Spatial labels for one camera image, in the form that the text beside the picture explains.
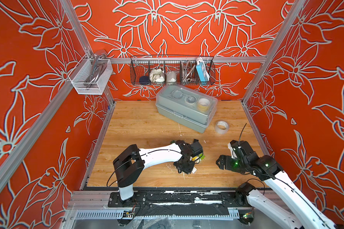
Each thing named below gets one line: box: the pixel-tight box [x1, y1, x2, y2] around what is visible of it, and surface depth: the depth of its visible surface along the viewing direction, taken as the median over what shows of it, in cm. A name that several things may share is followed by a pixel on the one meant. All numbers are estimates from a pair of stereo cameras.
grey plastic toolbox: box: [155, 84, 218, 134], surface depth 97 cm
